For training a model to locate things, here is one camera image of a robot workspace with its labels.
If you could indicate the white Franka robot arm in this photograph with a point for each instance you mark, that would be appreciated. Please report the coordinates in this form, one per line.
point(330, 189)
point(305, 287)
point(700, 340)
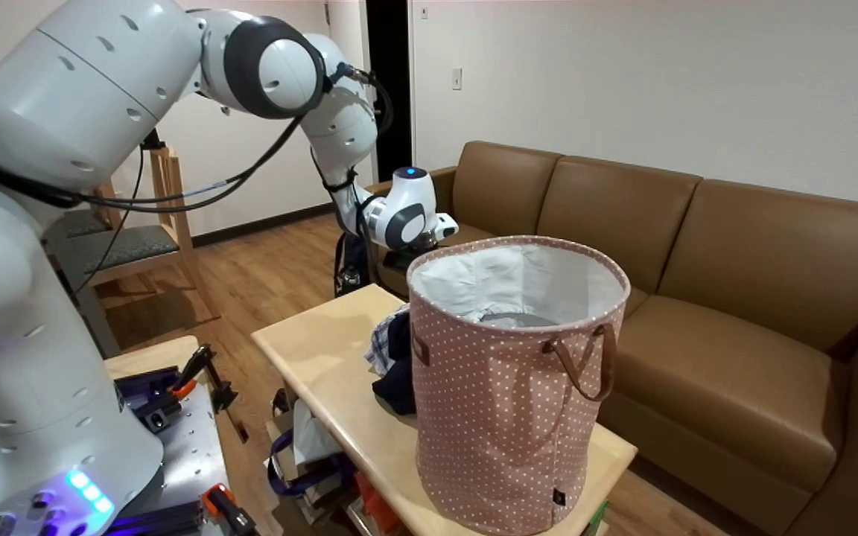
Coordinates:
point(31, 375)

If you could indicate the black clamp tool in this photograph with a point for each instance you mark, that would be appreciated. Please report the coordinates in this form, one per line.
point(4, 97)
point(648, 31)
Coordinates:
point(224, 401)

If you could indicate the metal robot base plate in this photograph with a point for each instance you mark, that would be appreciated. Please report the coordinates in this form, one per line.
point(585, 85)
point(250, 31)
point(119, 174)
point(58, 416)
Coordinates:
point(186, 448)

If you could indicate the orange black screwdriver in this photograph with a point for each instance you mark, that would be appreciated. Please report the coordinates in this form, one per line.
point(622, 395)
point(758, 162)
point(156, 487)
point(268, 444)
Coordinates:
point(224, 506)

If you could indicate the dark blue cloth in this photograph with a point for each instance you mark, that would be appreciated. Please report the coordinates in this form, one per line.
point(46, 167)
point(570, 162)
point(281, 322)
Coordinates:
point(396, 381)

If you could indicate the black standing bag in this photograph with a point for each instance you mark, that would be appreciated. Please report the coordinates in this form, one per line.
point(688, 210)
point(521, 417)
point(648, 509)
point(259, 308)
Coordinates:
point(348, 264)

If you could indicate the wooden stand with grey shelf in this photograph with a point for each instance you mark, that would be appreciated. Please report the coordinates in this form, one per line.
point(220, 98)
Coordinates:
point(163, 189)

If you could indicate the pink polka dot laundry bag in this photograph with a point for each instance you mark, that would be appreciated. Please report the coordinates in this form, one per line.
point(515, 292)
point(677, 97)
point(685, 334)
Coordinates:
point(490, 417)

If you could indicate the light wooden table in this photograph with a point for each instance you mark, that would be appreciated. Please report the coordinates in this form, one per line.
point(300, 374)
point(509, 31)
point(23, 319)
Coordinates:
point(333, 368)

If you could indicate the white wall outlet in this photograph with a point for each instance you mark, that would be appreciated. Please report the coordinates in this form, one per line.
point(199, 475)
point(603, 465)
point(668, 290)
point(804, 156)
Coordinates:
point(457, 78)

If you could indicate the small wooden robot table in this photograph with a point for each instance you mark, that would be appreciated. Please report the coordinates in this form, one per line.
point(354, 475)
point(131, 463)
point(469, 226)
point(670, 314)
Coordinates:
point(149, 356)

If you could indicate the brown leather sofa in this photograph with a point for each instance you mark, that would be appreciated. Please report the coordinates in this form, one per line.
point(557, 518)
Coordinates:
point(746, 375)

